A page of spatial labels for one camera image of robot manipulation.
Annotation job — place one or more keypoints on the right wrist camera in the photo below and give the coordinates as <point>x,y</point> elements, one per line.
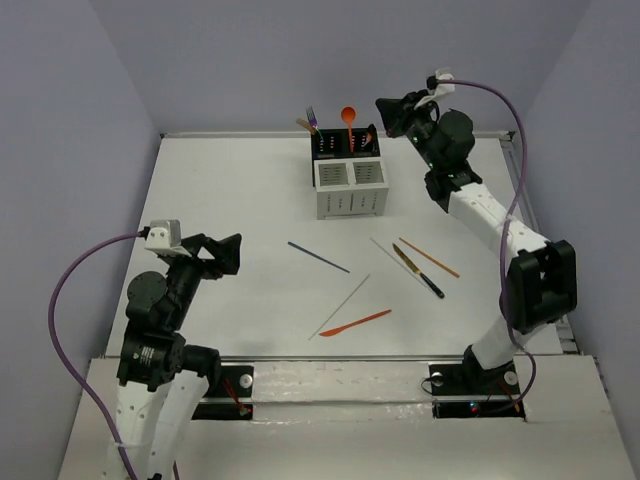
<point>438,85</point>

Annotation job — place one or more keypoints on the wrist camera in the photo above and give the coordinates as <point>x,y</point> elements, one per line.
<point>438,85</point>
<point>163,236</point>

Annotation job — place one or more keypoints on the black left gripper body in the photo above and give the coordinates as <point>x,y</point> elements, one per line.
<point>201,257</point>

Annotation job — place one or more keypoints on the orange plastic knife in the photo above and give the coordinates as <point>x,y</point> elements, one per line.
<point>340,329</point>

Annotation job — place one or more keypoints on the gold metal fork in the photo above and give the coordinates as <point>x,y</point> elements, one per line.
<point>306,125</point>

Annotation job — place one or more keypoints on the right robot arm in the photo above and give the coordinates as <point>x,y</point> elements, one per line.
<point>538,276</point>

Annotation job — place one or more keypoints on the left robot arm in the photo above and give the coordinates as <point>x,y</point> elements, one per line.
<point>161,378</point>

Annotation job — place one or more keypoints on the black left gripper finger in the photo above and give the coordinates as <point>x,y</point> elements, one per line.
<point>195,243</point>
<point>229,262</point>

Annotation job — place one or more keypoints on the gold black-handled knife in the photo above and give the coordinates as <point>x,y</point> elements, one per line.
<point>414,268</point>

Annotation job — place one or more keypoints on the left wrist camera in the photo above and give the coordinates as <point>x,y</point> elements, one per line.
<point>163,236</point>

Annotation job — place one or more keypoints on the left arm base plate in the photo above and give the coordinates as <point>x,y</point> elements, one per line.
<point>231,398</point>

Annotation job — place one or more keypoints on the orange wooden chopstick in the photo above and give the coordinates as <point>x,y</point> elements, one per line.
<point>432,259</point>

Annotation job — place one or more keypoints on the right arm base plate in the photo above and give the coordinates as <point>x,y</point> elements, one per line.
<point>455,397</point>

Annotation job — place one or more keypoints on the dark blue chopstick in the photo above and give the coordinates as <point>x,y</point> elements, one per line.
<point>317,257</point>

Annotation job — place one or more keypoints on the orange plastic spoon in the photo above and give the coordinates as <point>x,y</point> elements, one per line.
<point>348,115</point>

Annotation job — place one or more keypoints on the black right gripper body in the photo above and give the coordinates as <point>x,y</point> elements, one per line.
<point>422,128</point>

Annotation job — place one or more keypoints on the iridescent metal fork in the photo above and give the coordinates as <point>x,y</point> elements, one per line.
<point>311,118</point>

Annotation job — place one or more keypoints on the black utensil caddy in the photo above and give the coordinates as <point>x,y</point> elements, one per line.
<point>334,145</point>

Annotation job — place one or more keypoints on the white utensil caddy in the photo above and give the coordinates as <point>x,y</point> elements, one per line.
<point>350,187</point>

